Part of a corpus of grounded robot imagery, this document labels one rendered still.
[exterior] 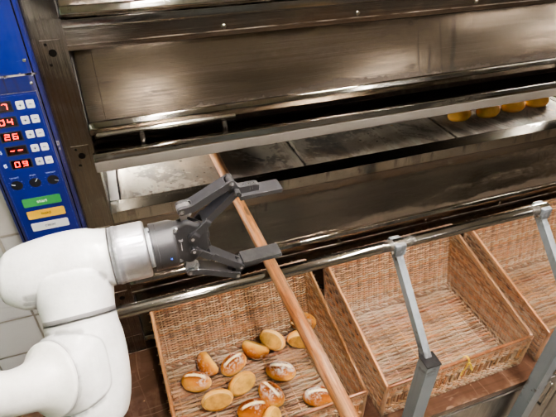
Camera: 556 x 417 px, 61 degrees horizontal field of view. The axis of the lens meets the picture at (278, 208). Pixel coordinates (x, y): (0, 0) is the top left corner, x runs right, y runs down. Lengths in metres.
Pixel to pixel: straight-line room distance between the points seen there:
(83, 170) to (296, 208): 0.67
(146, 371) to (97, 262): 1.06
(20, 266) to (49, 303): 0.06
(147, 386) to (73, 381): 1.02
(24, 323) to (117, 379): 0.95
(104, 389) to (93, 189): 0.73
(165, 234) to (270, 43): 0.70
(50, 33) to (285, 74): 0.56
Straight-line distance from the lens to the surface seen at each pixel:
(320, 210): 1.58
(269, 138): 1.19
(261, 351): 1.65
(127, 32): 1.19
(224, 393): 1.56
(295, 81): 1.30
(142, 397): 1.69
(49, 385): 0.69
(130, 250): 0.72
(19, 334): 1.69
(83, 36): 1.19
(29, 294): 0.74
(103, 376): 0.72
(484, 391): 1.77
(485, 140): 1.83
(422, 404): 1.44
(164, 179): 1.50
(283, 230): 1.56
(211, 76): 1.24
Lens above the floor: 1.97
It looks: 36 degrees down
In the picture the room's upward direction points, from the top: straight up
